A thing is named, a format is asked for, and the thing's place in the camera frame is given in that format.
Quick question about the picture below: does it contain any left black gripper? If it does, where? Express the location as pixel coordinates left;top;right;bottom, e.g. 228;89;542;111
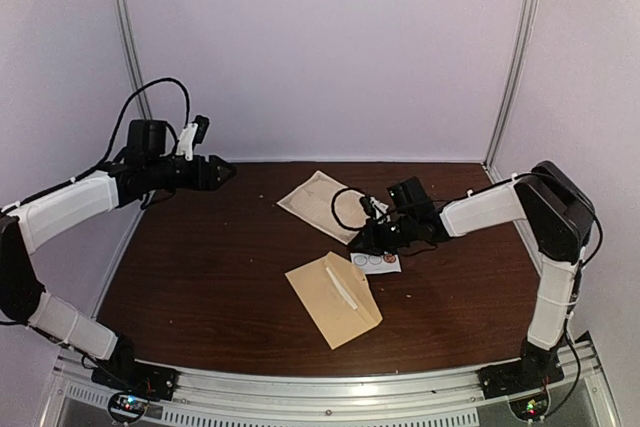
146;156;238;193

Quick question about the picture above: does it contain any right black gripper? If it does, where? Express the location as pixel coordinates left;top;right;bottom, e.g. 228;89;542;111
349;212;418;256

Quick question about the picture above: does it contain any cream letter paper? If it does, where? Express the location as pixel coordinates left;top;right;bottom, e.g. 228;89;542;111
277;171;368;244
325;267;358;310

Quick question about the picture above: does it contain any brown kraft envelope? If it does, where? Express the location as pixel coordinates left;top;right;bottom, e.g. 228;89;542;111
285;252;383;350

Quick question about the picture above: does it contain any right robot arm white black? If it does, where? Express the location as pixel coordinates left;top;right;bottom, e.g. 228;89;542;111
347;161;601;389

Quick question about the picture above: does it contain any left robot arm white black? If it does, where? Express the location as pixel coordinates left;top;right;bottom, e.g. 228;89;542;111
1;116;237;391

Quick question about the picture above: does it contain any white sticker sheet with seal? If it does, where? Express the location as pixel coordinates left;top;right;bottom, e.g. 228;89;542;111
350;253;401;275

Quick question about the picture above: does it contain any right small circuit board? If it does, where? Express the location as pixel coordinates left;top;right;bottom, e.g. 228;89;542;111
509;392;550;423

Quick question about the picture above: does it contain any small circuit board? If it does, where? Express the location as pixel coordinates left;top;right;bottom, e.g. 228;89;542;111
107;392;150;424
509;392;550;423

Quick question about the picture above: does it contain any left small circuit board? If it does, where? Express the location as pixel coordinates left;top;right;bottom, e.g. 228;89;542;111
107;392;150;424

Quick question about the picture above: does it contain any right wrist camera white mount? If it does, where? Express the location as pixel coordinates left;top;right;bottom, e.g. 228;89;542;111
359;195;389;221

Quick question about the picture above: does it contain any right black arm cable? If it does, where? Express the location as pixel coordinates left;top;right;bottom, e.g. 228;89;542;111
330;186;371;232

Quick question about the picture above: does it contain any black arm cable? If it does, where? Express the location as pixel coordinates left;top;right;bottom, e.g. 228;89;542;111
330;186;371;232
99;77;193;168

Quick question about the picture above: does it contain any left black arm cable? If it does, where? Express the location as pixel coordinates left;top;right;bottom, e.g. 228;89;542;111
99;77;193;168

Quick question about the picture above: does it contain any front aluminium rail base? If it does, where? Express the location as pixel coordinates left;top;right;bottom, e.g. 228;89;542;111
35;339;622;426

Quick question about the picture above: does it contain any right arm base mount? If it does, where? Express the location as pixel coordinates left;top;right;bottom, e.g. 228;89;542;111
477;361;564;399

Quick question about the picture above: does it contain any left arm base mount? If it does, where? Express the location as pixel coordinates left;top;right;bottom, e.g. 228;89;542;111
91;362;178;401

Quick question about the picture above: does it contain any left aluminium frame post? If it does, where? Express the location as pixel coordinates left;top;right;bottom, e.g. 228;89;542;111
113;0;146;91

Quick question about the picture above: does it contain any aluminium frame post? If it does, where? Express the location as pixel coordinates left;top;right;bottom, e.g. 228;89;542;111
483;0;539;177
113;0;146;91

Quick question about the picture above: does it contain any right aluminium frame post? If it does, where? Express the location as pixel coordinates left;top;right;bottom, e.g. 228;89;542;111
483;0;539;177

